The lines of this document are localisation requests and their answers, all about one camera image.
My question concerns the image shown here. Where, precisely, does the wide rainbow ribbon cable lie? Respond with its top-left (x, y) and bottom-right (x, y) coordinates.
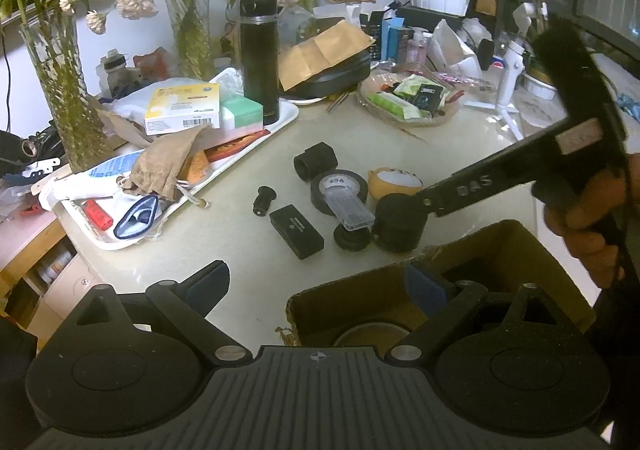
top-left (410, 62), bottom-right (451, 81)

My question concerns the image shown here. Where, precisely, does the clear plastic case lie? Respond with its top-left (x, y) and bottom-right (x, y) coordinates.
top-left (322, 190), bottom-right (376, 231)

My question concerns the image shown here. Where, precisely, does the wooden side shelf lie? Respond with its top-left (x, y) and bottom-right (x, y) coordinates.
top-left (0, 215), bottom-right (101, 346)

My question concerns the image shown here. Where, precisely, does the white tray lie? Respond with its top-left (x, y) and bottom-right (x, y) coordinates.
top-left (47, 67), bottom-right (301, 251)

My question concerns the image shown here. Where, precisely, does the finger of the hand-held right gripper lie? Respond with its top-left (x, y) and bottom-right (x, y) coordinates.
top-left (422, 119), bottom-right (608, 218)

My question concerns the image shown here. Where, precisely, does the white blue tube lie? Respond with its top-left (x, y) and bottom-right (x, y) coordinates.
top-left (52, 150), bottom-right (146, 201)

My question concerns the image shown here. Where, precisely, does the black hard zip case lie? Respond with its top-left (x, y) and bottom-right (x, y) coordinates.
top-left (280, 50), bottom-right (373, 98)

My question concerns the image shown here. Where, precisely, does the white plastic bag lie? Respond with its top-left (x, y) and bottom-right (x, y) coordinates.
top-left (430, 19), bottom-right (483, 81)

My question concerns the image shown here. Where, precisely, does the black rectangular box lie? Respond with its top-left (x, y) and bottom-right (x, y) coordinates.
top-left (269, 205), bottom-right (325, 260)

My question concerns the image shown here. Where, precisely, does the pink bottle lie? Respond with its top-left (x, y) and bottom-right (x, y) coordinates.
top-left (406, 30), bottom-right (431, 65)

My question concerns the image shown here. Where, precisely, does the red orange flat packet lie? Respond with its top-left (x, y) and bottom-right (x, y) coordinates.
top-left (205, 130), bottom-right (271, 163)

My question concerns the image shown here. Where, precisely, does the pink beaded strip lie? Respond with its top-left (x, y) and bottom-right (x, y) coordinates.
top-left (435, 72), bottom-right (481, 87)

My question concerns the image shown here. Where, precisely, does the plate of snack packets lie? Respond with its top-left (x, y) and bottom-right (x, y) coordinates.
top-left (357, 71), bottom-right (463, 127)

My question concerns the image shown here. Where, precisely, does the yellow dog earphone case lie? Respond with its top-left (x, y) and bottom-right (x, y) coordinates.
top-left (367, 166), bottom-right (426, 203)

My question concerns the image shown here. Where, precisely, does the green tissue box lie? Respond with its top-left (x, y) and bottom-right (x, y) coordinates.
top-left (220, 97), bottom-right (264, 131)

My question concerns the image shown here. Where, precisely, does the wide glass vase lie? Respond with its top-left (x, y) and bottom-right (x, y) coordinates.
top-left (160, 0), bottom-right (226, 81)

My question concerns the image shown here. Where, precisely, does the black tape roll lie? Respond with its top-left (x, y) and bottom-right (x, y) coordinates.
top-left (310, 170), bottom-right (370, 217)

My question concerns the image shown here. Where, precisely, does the black thermos bottle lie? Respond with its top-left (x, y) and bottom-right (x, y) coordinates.
top-left (239, 0), bottom-right (281, 126)

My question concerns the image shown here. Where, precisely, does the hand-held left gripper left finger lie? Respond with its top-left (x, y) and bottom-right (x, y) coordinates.
top-left (75, 260), bottom-right (253, 368)

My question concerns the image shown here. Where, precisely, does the small black printed box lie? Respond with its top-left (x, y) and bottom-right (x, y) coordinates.
top-left (412, 82), bottom-right (446, 112)

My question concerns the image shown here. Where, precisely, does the black cylinder adapter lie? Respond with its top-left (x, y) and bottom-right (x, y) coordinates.
top-left (293, 141), bottom-right (340, 182)

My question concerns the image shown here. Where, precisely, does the blue carton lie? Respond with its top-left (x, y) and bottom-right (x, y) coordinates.
top-left (381, 16), bottom-right (407, 62)

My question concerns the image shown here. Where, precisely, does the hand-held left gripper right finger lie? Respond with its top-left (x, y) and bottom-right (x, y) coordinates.
top-left (387, 262), bottom-right (568, 363)

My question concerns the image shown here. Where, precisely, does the white plate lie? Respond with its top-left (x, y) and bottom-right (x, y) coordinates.
top-left (280, 92), bottom-right (331, 105)

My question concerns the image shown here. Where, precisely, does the brown cardboard box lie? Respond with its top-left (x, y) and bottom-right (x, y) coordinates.
top-left (285, 219), bottom-right (598, 348)

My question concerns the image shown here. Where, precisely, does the red lighter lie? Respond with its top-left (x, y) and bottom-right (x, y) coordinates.
top-left (80, 200), bottom-right (112, 231)

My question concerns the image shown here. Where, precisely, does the yellow white carton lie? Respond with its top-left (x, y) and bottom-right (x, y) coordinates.
top-left (143, 82), bottom-right (222, 135)

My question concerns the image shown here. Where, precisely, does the person's right hand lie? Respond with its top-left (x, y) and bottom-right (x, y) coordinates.
top-left (544, 155), bottom-right (640, 289)

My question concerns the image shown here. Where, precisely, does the small black knob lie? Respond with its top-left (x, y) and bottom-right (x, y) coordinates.
top-left (253, 185), bottom-right (278, 220)

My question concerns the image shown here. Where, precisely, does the green white wipes packet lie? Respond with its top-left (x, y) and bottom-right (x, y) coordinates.
top-left (370, 91), bottom-right (423, 121)

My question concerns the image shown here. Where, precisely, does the white gimbal tripod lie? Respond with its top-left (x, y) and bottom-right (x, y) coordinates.
top-left (462, 2), bottom-right (548, 141)

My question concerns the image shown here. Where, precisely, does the black round cap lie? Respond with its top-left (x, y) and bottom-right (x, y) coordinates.
top-left (334, 225), bottom-right (373, 252)
top-left (375, 194), bottom-right (428, 253)

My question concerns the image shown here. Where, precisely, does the gold rimmed white bowl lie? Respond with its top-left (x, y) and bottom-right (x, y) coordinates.
top-left (522, 62), bottom-right (558, 101)

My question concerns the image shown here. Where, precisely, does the light green wipes packet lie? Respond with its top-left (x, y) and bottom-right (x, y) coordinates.
top-left (392, 75), bottom-right (426, 98)

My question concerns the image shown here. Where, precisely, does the dark carton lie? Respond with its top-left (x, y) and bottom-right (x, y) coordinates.
top-left (387, 27), bottom-right (416, 63)

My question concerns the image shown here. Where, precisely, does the tall ribbed glass vase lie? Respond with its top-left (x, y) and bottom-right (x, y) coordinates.
top-left (20, 12), bottom-right (116, 171)

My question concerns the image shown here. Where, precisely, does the brown paper envelope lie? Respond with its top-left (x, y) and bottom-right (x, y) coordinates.
top-left (277, 19), bottom-right (376, 92)

